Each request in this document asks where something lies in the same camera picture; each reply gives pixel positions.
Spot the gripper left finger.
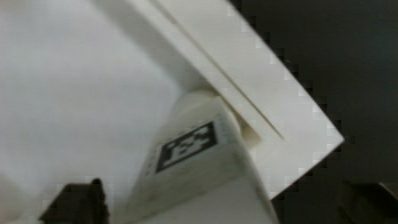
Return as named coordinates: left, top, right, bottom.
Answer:
left=38, top=179, right=110, bottom=224

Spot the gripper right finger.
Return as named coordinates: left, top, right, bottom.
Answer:
left=337, top=181, right=398, bottom=224

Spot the white table leg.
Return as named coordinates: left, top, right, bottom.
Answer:
left=120, top=89, right=280, bottom=224

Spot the white square table top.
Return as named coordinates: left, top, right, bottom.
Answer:
left=0, top=0, right=342, bottom=224

